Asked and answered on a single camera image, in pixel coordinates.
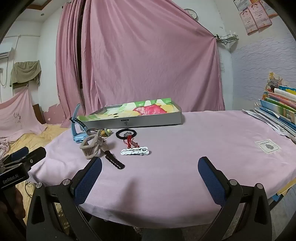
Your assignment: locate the olive green cloth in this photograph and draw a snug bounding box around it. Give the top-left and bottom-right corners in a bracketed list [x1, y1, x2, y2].
[10, 60, 42, 88]

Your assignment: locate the beige hair claw clip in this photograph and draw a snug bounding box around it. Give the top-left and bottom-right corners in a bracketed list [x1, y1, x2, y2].
[80, 130, 109, 161]

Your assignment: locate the round wall clock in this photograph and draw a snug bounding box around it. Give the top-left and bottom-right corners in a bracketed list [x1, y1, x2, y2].
[184, 9, 198, 20]

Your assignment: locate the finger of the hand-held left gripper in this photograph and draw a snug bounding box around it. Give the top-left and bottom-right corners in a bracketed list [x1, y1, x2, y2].
[9, 146, 29, 162]
[23, 146, 47, 171]

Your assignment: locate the floral printed paper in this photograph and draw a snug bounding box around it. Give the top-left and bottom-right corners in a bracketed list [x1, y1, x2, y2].
[262, 72, 284, 98]

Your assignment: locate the stack of books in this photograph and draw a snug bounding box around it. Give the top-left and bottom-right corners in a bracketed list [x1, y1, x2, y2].
[254, 85, 296, 143]

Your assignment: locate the pink wall certificate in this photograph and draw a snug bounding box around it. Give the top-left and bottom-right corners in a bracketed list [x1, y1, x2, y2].
[239, 6, 258, 35]
[260, 0, 279, 18]
[248, 1, 273, 29]

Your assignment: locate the white hair clip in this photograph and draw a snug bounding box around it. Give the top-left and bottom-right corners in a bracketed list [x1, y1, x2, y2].
[120, 146, 150, 156]

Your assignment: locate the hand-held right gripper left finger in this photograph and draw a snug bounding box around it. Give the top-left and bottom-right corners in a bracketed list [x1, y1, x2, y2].
[26, 156, 103, 241]

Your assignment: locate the white air conditioner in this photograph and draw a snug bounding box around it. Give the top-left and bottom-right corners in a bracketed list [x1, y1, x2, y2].
[0, 47, 14, 59]

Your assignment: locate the blue wrist watch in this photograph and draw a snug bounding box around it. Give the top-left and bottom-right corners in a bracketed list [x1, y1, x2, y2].
[69, 103, 90, 143]

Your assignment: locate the pink embroidered sheet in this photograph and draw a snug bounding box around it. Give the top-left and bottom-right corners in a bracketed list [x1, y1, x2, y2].
[0, 87, 47, 140]

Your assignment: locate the grey box with colourful lining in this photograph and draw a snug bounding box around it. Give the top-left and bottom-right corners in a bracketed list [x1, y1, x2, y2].
[76, 97, 183, 129]

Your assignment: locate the pink tablecloth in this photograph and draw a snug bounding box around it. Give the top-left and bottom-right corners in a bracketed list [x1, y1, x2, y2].
[28, 110, 296, 229]

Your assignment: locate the black wavy hair clip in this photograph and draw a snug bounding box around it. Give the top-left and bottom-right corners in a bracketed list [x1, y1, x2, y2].
[104, 150, 125, 170]

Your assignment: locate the wire wall rack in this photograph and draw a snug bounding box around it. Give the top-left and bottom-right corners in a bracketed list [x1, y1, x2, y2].
[214, 34, 239, 44]

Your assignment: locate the red cord charm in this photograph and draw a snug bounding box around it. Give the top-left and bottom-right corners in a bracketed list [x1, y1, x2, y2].
[125, 134, 140, 149]

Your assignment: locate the pink curtain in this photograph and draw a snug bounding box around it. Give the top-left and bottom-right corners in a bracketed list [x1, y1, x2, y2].
[55, 0, 226, 129]

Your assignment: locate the white wall cable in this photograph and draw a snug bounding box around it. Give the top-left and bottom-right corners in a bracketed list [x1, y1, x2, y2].
[0, 67, 10, 88]

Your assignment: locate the person's left hand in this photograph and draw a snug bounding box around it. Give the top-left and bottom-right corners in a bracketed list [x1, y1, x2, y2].
[15, 188, 26, 217]

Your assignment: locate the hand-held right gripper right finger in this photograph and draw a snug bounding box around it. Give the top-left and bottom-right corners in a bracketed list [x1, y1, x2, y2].
[197, 156, 272, 241]

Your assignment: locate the black hair tie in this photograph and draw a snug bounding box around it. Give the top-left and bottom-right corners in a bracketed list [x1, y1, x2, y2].
[115, 129, 137, 140]

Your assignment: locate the white wall certificate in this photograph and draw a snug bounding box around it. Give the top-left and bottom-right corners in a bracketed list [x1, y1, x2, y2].
[232, 0, 250, 11]

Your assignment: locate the yellow blanket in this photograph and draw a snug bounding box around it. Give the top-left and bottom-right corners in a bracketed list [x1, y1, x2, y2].
[6, 123, 71, 163]

